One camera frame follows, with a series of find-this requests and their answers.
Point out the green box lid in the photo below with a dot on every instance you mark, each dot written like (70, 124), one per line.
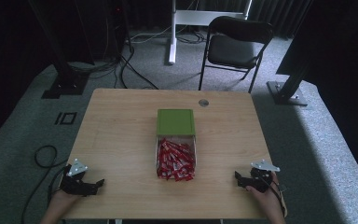
(175, 122)

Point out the black folding chair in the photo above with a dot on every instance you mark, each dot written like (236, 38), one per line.
(234, 46)

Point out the white drawer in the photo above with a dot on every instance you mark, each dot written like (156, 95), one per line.
(194, 141)

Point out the person's left hand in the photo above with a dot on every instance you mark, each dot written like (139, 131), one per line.
(62, 198)

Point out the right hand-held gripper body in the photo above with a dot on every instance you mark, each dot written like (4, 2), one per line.
(260, 179)

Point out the grey table grommet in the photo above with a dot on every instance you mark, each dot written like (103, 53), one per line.
(203, 103)

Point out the pile of red packets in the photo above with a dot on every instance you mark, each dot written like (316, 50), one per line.
(175, 160)

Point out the dark curtain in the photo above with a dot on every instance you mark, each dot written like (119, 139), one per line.
(279, 12)

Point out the white desk frame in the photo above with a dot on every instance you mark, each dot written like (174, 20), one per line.
(199, 17)

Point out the person's right hand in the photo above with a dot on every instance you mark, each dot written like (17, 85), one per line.
(268, 196)

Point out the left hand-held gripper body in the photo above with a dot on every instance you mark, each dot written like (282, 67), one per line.
(74, 184)

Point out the black metal stand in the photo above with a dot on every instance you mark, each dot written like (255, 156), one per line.
(65, 81)
(287, 93)

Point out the dark computer tower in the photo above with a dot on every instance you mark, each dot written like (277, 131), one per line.
(117, 25)

